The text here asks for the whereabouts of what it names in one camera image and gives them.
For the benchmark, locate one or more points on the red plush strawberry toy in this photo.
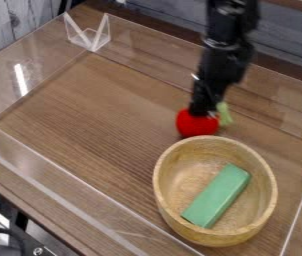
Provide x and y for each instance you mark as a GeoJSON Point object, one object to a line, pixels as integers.
{"type": "Point", "coordinates": [204, 125]}

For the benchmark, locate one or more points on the light wooden bowl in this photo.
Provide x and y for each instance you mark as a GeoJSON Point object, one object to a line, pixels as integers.
{"type": "Point", "coordinates": [184, 171]}

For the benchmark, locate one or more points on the green rectangular block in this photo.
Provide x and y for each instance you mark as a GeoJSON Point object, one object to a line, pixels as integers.
{"type": "Point", "coordinates": [217, 197]}

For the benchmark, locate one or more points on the black metal stand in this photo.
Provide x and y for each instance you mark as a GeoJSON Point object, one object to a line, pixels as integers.
{"type": "Point", "coordinates": [31, 246]}

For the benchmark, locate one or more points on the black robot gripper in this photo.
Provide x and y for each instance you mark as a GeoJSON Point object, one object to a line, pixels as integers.
{"type": "Point", "coordinates": [232, 19]}

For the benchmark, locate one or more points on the clear acrylic table enclosure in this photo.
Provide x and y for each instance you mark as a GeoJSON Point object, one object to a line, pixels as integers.
{"type": "Point", "coordinates": [87, 119]}

